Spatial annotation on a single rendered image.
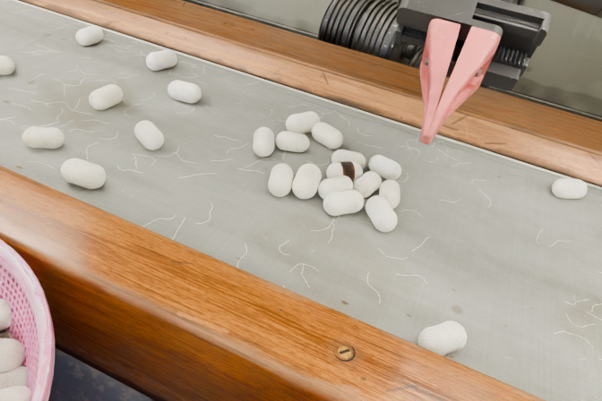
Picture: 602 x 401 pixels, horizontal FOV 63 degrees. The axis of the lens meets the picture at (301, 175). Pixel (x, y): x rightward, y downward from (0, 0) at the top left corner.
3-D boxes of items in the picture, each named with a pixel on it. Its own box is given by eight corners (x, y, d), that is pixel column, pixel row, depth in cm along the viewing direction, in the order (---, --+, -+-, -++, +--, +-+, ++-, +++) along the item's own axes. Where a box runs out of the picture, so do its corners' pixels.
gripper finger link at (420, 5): (468, 132, 31) (511, 9, 33) (359, 98, 32) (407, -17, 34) (451, 167, 37) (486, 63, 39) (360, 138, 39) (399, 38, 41)
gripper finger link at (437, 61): (508, 144, 30) (548, 18, 32) (395, 108, 32) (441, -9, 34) (483, 178, 36) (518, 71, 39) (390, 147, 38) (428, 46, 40)
